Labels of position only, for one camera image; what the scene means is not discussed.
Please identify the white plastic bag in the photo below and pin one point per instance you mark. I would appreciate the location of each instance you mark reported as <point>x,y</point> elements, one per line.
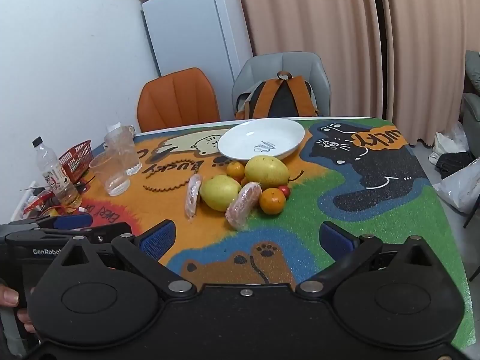
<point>450,140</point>
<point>463,191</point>

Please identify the clear plastic cup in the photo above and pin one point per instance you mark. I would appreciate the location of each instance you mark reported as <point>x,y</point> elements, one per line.
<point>123,150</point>
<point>110,174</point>

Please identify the white refrigerator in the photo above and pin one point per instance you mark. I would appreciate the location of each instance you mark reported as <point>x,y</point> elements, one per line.
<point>195,26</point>

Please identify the round yellow pear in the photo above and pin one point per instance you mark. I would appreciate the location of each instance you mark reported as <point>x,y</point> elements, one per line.
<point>217,195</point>

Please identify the grey chair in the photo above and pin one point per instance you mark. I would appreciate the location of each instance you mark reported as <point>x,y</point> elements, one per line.
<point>285,63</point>

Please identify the white ceramic bowl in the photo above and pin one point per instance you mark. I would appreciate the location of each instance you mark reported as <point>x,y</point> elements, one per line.
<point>243,138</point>

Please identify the yellow-green pear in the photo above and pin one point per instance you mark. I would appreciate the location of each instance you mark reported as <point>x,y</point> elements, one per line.
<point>266,172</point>

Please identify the person's left hand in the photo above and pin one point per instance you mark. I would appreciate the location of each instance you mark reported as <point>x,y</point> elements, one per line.
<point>8,296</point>

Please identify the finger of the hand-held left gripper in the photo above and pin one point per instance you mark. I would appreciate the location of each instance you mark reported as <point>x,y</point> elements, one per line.
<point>75,220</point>
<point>108,230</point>

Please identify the clear plastic bottle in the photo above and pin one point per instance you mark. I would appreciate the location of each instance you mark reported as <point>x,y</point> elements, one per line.
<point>52,172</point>

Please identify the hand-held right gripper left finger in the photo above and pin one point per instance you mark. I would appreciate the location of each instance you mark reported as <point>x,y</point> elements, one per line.
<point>157,240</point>

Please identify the orange chair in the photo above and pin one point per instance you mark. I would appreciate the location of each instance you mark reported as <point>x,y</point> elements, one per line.
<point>176,97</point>

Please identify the orange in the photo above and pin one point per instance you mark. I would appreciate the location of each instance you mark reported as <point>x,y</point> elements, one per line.
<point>235,170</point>
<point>272,200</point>

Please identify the orange and black backpack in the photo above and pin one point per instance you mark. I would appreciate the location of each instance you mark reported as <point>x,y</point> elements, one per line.
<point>281,97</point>

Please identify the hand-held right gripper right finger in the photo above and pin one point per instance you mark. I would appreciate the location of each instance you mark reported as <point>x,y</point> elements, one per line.
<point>335,240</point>

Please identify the pink curtain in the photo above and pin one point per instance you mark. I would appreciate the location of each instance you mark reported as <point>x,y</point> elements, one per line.
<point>318,15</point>
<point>431,45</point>

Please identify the black cloth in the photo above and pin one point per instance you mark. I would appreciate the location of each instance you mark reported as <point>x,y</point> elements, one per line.
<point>455,165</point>

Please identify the grey sofa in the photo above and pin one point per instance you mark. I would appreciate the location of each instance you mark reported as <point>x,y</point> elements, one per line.
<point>473,108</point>

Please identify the pink grapefruit slice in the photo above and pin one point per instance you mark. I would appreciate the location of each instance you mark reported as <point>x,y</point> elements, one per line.
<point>193,195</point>

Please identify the printed table mat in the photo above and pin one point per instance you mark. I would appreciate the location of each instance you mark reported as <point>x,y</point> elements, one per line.
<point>300,202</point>

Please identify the sausage large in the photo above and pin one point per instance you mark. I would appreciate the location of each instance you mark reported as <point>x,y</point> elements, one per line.
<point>243,204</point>

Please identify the small red fruit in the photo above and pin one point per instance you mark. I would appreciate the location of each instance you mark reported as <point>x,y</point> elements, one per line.
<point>284,191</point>

